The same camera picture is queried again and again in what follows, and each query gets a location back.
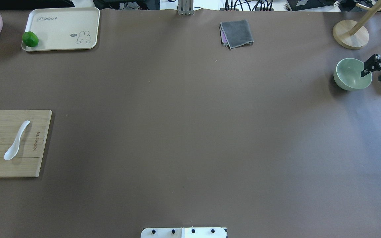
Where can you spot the green lime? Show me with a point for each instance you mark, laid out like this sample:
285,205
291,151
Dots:
30,39

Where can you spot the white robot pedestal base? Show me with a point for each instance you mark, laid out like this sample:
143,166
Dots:
185,232

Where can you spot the cream rabbit tray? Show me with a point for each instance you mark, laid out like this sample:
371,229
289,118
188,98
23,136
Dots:
63,28

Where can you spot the bamboo cutting board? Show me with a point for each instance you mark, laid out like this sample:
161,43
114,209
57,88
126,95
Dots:
27,162

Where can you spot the light green bowl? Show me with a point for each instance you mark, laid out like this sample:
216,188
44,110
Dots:
347,75

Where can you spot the wooden mug tree stand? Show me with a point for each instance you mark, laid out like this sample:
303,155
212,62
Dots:
352,34

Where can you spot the grey folded cloth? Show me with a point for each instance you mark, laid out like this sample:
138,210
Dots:
235,33

